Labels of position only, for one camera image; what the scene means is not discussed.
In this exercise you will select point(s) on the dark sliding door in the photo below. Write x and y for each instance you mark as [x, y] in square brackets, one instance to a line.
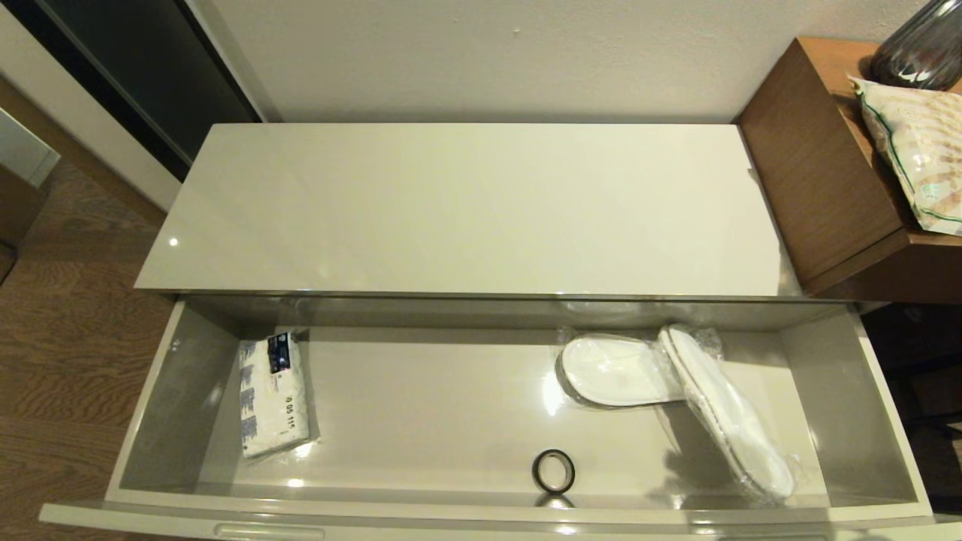
[150, 75]

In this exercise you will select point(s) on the white green-trimmed snack bag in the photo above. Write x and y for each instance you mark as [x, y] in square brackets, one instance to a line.
[921, 150]

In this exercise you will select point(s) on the white glossy cabinet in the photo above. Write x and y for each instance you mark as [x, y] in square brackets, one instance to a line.
[466, 210]

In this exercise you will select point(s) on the white blue tissue pack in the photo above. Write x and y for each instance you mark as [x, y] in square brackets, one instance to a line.
[276, 406]

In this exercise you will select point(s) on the white cabinet drawer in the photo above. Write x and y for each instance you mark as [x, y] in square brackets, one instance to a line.
[421, 421]

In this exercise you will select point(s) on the white furniture panel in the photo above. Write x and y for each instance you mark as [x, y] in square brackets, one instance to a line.
[22, 154]

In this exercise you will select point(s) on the black tape roll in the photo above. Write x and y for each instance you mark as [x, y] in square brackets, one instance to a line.
[536, 471]

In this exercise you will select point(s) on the dark ribbed glass vase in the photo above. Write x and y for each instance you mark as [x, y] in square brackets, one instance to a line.
[924, 49]

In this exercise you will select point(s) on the brown wooden desk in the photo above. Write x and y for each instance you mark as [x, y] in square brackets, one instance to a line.
[815, 173]

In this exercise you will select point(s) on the white plastic-wrapped slipper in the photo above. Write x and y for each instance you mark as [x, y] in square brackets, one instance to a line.
[725, 409]
[616, 370]

